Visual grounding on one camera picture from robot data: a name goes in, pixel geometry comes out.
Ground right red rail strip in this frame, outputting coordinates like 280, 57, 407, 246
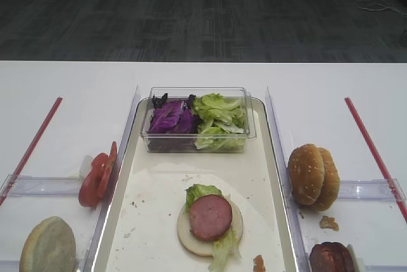
344, 97, 406, 220

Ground sesame bun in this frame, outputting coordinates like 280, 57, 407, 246
288, 144, 325, 205
312, 147, 340, 212

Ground sesame bun back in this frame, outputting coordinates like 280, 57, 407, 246
312, 147, 340, 212

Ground bread crumb right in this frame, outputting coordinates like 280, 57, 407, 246
319, 215, 340, 231

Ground front tomato slice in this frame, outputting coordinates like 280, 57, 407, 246
78, 153, 108, 207

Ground left clear cross divider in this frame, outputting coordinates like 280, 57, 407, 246
1, 175, 81, 196

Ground pink meat patty slice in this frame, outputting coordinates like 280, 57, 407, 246
189, 194, 233, 241

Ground dark meat patties stack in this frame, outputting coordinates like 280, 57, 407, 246
309, 241, 355, 272

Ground right clear cross divider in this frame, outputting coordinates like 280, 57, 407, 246
338, 179, 406, 202

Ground white metal tray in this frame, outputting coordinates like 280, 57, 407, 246
92, 99, 296, 271

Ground back tomato slice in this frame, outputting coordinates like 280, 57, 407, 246
97, 141, 117, 199

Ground lettuce leaf under patty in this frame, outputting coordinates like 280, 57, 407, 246
185, 184, 240, 271

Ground clear cross divider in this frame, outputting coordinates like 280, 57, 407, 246
1, 175, 81, 196
338, 179, 406, 202

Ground white cable on floor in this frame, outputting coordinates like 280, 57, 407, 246
355, 0, 407, 16

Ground sesame bun front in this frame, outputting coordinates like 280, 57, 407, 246
288, 144, 325, 205

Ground green lettuce pile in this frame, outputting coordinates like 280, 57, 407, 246
193, 93, 246, 152

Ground food scrap on tray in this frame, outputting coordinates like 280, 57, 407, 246
252, 255, 266, 272

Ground tomato slice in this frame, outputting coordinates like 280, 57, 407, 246
78, 153, 108, 207
97, 141, 117, 199

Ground red rail strip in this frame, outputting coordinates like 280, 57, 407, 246
344, 97, 406, 220
0, 97, 63, 205

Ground right clear long divider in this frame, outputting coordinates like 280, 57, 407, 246
265, 86, 310, 271

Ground purple cabbage leaves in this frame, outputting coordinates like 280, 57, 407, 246
148, 93, 202, 153

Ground left red rail strip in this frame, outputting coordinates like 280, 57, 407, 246
0, 97, 63, 205

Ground bottom bun on tray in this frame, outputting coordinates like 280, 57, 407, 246
177, 200, 244, 257

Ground pale bun bottom left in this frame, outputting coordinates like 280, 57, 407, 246
19, 216, 76, 272

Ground white pusher behind tomato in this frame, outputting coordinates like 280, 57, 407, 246
69, 155, 93, 181

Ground clear plastic salad container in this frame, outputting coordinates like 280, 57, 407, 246
141, 87, 256, 153

